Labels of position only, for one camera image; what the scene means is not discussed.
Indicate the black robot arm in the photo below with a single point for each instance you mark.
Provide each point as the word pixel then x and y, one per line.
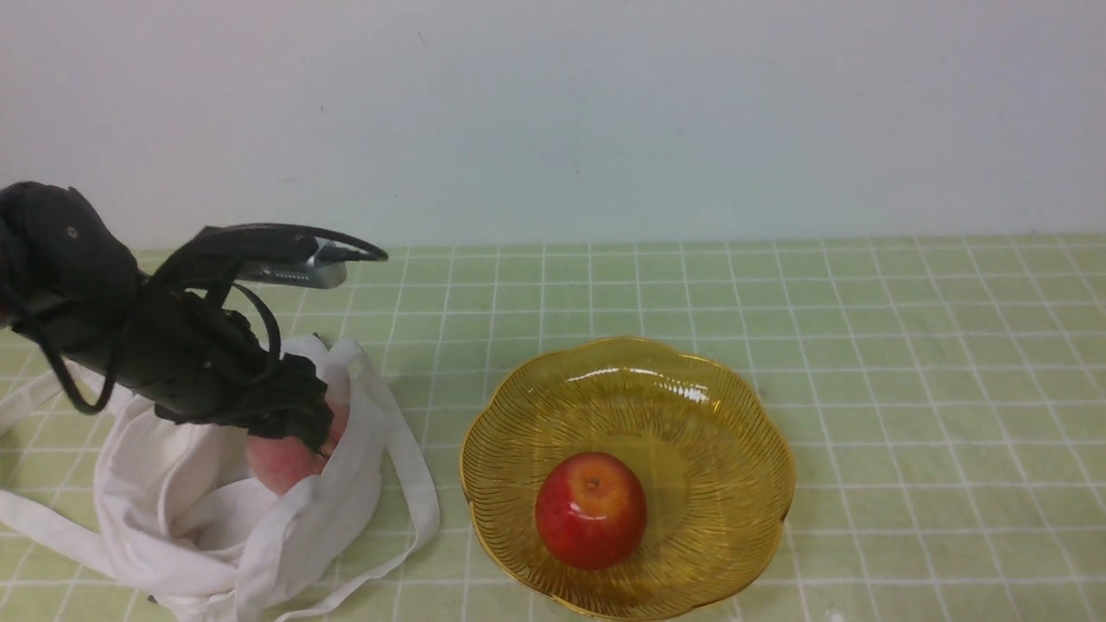
pixel 103 325

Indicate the green checkered tablecloth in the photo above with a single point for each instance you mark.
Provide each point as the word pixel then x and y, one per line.
pixel 943 398

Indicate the amber glass fruit bowl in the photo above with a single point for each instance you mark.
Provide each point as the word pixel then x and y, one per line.
pixel 718 475

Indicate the white cloth bag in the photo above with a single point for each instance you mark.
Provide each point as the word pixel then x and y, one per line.
pixel 182 518

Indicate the red apple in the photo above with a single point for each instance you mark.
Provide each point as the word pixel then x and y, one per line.
pixel 591 511

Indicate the pink peach with green leaf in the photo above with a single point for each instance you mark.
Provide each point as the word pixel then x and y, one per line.
pixel 280 465

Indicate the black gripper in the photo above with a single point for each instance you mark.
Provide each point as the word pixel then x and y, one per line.
pixel 199 366

